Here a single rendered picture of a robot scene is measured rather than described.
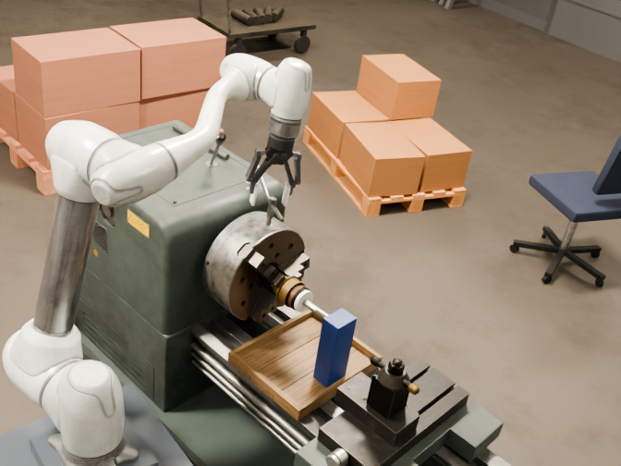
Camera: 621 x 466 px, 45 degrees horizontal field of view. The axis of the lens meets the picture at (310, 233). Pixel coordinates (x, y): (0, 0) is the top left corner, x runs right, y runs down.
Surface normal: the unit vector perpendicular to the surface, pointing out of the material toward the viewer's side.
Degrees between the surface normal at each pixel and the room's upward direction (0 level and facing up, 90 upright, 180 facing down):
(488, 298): 0
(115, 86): 90
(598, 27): 90
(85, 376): 6
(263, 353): 0
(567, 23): 90
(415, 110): 90
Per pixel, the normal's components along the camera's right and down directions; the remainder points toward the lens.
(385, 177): 0.33, 0.54
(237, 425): 0.12, -0.83
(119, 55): 0.64, 0.48
